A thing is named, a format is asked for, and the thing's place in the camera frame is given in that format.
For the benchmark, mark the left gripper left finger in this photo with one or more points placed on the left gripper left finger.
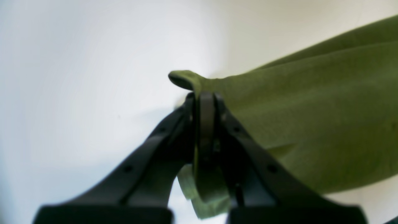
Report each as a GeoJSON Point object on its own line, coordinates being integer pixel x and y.
{"type": "Point", "coordinates": [137, 191]}

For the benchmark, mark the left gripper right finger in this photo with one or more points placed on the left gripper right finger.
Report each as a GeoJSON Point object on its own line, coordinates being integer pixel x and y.
{"type": "Point", "coordinates": [261, 190]}

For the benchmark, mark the olive green T-shirt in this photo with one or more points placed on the olive green T-shirt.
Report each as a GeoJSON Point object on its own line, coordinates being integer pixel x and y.
{"type": "Point", "coordinates": [327, 113]}

